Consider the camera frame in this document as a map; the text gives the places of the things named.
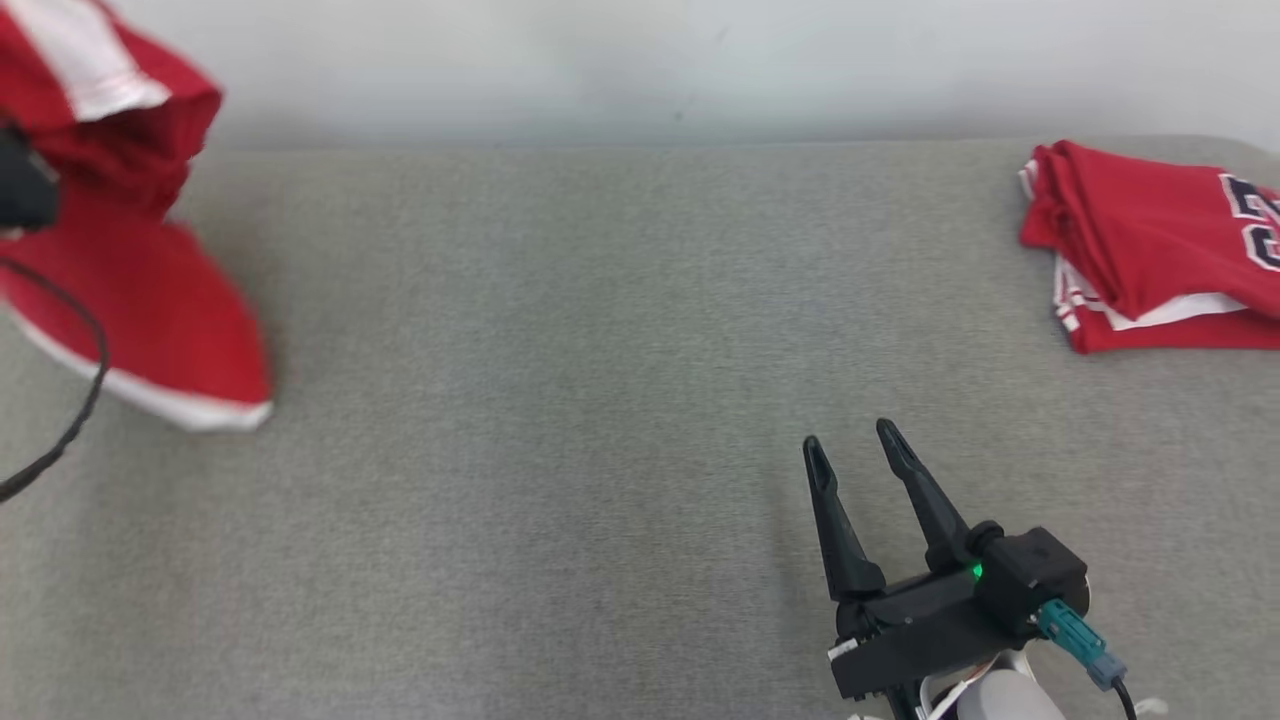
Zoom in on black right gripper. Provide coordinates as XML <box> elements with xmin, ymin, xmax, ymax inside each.
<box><xmin>802</xmin><ymin>418</ymin><xmax>1021</xmax><ymax>701</ymax></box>

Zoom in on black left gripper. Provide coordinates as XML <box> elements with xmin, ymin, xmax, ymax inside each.
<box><xmin>0</xmin><ymin>122</ymin><xmax>61</xmax><ymax>233</ymax></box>

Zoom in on red shorts white trim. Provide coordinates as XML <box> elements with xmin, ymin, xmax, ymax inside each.
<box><xmin>0</xmin><ymin>0</ymin><xmax>274</xmax><ymax>433</ymax></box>

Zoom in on red t-shirt white sleeves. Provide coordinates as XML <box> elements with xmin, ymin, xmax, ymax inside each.
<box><xmin>1018</xmin><ymin>140</ymin><xmax>1280</xmax><ymax>355</ymax></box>

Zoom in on grey fabric sofa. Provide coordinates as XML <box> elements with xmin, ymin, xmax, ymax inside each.
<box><xmin>0</xmin><ymin>135</ymin><xmax>1280</xmax><ymax>720</ymax></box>

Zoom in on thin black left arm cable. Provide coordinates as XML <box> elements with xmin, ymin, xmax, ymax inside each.
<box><xmin>0</xmin><ymin>255</ymin><xmax>109</xmax><ymax>501</ymax></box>

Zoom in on teal plug camera cable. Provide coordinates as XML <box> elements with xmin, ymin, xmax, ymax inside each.
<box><xmin>1035</xmin><ymin>598</ymin><xmax>1143</xmax><ymax>720</ymax></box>

